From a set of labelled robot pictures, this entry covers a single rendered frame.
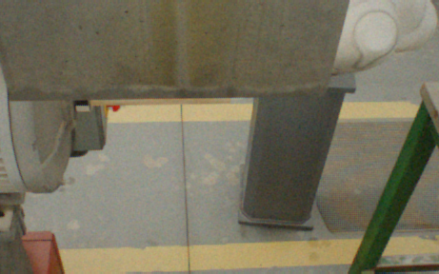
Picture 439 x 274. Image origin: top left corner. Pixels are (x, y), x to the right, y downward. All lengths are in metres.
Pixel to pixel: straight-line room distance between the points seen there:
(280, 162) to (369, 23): 1.02
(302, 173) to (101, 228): 0.74
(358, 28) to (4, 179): 0.56
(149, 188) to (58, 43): 1.74
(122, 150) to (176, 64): 1.85
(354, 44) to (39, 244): 0.84
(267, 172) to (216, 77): 1.40
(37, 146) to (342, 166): 1.84
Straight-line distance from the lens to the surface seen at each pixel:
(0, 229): 0.81
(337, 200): 2.28
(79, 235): 2.14
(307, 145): 1.83
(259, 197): 2.04
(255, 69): 0.54
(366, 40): 0.94
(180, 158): 2.33
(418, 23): 1.60
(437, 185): 2.46
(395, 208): 1.62
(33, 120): 0.66
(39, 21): 0.51
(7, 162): 0.69
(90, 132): 1.10
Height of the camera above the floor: 1.77
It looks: 47 degrees down
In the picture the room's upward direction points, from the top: 5 degrees clockwise
